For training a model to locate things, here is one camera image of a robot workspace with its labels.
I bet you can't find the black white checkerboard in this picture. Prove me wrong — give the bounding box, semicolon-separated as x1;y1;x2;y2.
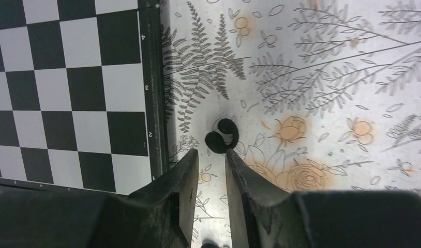
0;1;162;195

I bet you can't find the black earbud upper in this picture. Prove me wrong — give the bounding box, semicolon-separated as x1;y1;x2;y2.
205;118;239;154

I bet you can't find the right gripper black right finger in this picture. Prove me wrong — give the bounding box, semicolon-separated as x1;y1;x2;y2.
225;149;421;247

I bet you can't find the floral patterned table mat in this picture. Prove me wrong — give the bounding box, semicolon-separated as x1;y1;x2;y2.
159;1;421;247

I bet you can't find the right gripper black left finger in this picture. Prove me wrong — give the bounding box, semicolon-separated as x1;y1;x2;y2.
0;149;199;247

